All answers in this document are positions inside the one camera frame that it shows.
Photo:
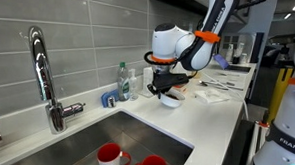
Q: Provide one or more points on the small wooden box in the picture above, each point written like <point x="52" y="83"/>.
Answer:
<point x="183" y="89"/>

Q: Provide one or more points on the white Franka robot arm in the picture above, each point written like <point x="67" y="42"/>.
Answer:
<point x="166" y="43"/>

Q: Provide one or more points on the small black cup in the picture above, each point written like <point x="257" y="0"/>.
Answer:
<point x="236" y="60"/>

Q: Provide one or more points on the metal table knife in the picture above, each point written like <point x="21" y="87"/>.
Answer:
<point x="234" y="87"/>

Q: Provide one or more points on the white paper napkin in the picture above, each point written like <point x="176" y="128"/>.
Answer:
<point x="213" y="95"/>

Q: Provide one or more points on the dark base cabinet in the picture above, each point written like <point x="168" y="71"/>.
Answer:
<point x="234" y="153"/>

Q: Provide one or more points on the red and white mug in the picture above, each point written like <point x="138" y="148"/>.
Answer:
<point x="109" y="157"/>
<point x="154" y="164"/>

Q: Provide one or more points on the dark metal spoon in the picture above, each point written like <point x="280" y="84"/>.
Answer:
<point x="210" y="84"/>

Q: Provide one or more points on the green capped soap bottle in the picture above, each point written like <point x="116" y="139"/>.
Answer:
<point x="123" y="84"/>

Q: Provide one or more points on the small chrome sink stopper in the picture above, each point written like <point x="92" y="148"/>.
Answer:
<point x="111" y="102"/>

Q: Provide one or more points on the chrome kitchen faucet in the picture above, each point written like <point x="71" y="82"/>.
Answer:
<point x="41" y="71"/>

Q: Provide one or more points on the brown crumbs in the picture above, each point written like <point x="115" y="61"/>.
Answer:
<point x="173" y="97"/>

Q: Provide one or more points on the blue sponge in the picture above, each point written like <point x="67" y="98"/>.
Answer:
<point x="105" y="98"/>

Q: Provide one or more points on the small clear pump bottle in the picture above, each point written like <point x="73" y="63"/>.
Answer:
<point x="133" y="88"/>

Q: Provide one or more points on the white pump bottle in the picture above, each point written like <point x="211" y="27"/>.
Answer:
<point x="229" y="53"/>

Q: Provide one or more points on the dark overhead cabinet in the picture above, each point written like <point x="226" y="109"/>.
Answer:
<point x="191" y="1"/>

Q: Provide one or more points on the short ceiling light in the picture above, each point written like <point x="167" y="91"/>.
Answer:
<point x="287" y="16"/>

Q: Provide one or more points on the white bowl plate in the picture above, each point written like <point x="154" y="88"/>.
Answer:
<point x="171" y="103"/>

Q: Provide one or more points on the stainless steel sink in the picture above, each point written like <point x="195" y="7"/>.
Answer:
<point x="135" y="138"/>

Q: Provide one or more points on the white spray bottle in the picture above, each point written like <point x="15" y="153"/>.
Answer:
<point x="240" y="50"/>

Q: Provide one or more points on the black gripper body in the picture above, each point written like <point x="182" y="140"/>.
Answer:
<point x="162" y="82"/>

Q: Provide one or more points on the small white jar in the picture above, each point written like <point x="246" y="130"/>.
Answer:
<point x="244" y="58"/>

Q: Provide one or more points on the white pole with red clamp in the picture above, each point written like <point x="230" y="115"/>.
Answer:
<point x="256" y="147"/>

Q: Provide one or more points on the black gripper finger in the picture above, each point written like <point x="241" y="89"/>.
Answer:
<point x="154" y="90"/>

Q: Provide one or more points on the yellow post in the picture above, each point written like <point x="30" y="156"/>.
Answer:
<point x="278" y="95"/>

